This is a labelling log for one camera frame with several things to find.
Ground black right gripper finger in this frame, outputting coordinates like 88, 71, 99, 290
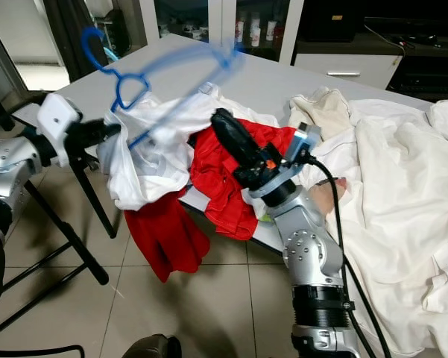
211, 112, 258, 175
216, 109, 268, 166

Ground red striped polo shirt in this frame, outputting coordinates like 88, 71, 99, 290
190, 119, 300, 242

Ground blue plastic clothes hanger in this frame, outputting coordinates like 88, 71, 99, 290
81, 28, 247, 151

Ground black table leg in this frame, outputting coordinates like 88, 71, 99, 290
82, 160, 119, 240

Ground cream garment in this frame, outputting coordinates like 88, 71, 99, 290
287, 88, 356, 143

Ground black device with light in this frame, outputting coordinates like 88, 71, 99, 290
104, 11, 132, 57

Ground dark grey curtain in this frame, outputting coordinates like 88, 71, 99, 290
45, 0, 110, 82

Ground black clothes rack stand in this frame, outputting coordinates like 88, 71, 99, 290
0, 89, 111, 345

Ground white glass door cabinet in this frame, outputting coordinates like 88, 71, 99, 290
138, 0, 303, 65

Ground white button shirt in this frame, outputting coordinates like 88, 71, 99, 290
321, 104, 448, 356

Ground black audio speaker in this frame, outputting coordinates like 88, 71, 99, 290
300, 0, 363, 43

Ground black set-top box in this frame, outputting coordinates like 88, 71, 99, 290
388, 56, 448, 102

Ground dark TV stand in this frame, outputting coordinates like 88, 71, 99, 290
291, 0, 448, 102

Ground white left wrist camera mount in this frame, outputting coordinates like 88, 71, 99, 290
39, 93, 83, 167

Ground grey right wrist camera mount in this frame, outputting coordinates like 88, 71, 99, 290
287, 123, 322, 162

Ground white drawer with handle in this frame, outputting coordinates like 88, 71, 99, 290
293, 52, 400, 90

